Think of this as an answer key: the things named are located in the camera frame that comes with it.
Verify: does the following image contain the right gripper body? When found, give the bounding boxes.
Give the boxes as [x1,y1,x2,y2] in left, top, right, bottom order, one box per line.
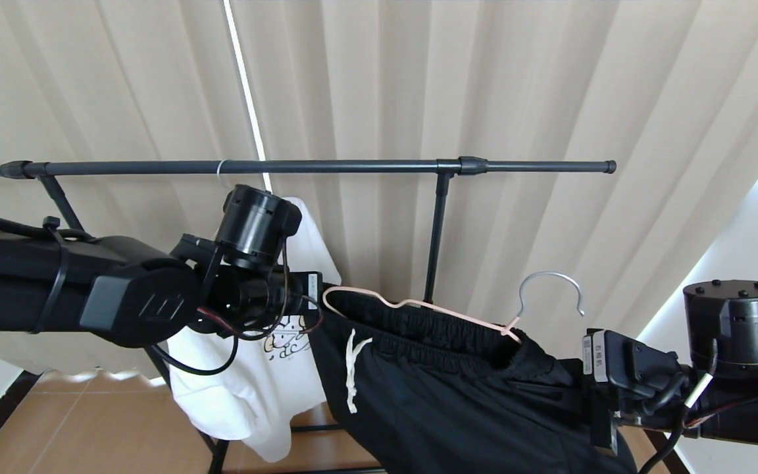
[590,387,758,456]

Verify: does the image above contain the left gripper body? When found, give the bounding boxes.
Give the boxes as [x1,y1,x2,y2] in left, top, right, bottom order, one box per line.
[221,270,323,329]

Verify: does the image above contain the white printed t-shirt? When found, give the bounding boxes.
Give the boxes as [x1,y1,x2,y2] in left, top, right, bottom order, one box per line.
[168,197,342,463]

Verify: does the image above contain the black garment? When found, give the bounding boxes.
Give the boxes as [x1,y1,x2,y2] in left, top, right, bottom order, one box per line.
[307,290,640,474]

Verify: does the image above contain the black clothes rack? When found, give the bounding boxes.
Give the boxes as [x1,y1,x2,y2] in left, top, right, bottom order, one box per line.
[0,157,617,474]

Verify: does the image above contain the white curtain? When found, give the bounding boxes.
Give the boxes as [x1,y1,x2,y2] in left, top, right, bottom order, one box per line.
[0,0,758,379]

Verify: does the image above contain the black cable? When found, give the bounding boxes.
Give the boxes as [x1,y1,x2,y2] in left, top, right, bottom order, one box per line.
[149,336,240,377]
[638,425,684,474]

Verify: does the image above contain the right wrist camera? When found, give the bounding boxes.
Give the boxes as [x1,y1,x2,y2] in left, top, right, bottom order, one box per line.
[582,329,682,415]

